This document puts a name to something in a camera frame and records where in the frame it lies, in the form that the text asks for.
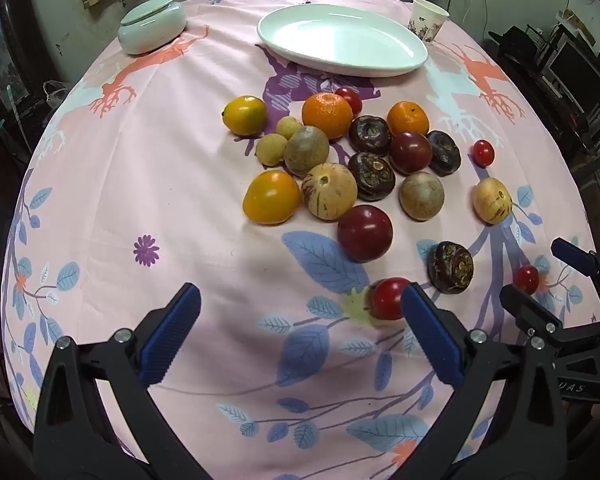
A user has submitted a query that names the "yellow orange tomato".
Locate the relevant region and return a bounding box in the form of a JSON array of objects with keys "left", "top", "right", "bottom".
[{"left": 242, "top": 170, "right": 302, "bottom": 225}]

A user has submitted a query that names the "pink printed tablecloth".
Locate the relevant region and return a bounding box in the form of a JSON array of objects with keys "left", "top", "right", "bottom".
[{"left": 0, "top": 0, "right": 598, "bottom": 480}]

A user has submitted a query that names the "yellow green tomato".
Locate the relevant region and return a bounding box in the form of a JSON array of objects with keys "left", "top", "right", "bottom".
[{"left": 222, "top": 95, "right": 269, "bottom": 136}]

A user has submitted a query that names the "tan longan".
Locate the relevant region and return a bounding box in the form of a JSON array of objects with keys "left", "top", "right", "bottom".
[
  {"left": 255, "top": 133, "right": 287, "bottom": 166},
  {"left": 275, "top": 116, "right": 302, "bottom": 141}
]

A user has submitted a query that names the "black chair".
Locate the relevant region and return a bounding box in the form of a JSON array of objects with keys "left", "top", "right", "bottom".
[{"left": 487, "top": 25, "right": 551, "bottom": 66}]

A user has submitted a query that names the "clear plastic bag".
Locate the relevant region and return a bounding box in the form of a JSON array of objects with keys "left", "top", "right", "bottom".
[{"left": 42, "top": 80, "right": 71, "bottom": 108}]

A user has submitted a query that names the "medium red tomato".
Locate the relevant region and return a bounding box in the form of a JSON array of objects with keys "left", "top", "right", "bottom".
[{"left": 366, "top": 277, "right": 412, "bottom": 321}]

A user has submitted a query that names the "printed paper cup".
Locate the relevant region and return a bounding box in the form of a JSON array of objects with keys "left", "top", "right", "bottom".
[{"left": 408, "top": 0, "right": 451, "bottom": 43}]

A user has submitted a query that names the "large striped pepino melon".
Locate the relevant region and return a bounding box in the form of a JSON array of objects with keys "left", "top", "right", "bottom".
[{"left": 301, "top": 163, "right": 358, "bottom": 222}]

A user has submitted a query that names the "dark purple tomato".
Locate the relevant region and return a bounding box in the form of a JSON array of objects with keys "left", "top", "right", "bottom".
[{"left": 389, "top": 131, "right": 434, "bottom": 175}]

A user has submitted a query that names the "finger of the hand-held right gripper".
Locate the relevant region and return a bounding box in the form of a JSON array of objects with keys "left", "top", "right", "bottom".
[
  {"left": 499, "top": 284, "right": 568, "bottom": 343},
  {"left": 551, "top": 237, "right": 600, "bottom": 311}
]

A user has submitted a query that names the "black computer monitor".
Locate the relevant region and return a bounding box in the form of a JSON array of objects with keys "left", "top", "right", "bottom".
[{"left": 547, "top": 40, "right": 600, "bottom": 121}]

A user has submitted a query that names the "white lidded ceramic jar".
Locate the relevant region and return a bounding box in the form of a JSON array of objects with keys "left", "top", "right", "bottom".
[{"left": 117, "top": 0, "right": 187, "bottom": 56}]

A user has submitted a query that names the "orange mandarin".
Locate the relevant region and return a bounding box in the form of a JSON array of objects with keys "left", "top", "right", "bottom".
[
  {"left": 386, "top": 101, "right": 430, "bottom": 137},
  {"left": 301, "top": 92, "right": 354, "bottom": 141}
]

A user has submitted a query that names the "small pepino melon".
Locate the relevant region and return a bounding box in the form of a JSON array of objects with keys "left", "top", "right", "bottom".
[{"left": 472, "top": 177, "right": 512, "bottom": 225}]

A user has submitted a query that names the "dark water chestnut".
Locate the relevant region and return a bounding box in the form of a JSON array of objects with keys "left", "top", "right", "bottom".
[
  {"left": 348, "top": 115, "right": 392, "bottom": 157},
  {"left": 426, "top": 130, "right": 462, "bottom": 177},
  {"left": 427, "top": 241, "right": 475, "bottom": 295},
  {"left": 347, "top": 151, "right": 397, "bottom": 202}
]

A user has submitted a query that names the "olive brown round fruit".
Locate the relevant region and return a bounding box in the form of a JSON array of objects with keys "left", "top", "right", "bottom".
[{"left": 283, "top": 125, "right": 330, "bottom": 178}]

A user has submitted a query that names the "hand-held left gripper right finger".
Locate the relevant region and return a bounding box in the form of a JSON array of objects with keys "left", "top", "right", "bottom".
[{"left": 392, "top": 281, "right": 568, "bottom": 480}]

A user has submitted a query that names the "large dark red tomato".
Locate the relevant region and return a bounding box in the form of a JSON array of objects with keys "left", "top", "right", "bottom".
[{"left": 337, "top": 204, "right": 394, "bottom": 263}]

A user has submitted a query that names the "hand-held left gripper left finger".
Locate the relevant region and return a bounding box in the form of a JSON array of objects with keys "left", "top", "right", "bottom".
[{"left": 32, "top": 282, "right": 213, "bottom": 480}]

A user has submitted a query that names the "white oval plate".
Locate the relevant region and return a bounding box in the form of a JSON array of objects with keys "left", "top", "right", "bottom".
[{"left": 256, "top": 3, "right": 429, "bottom": 78}]

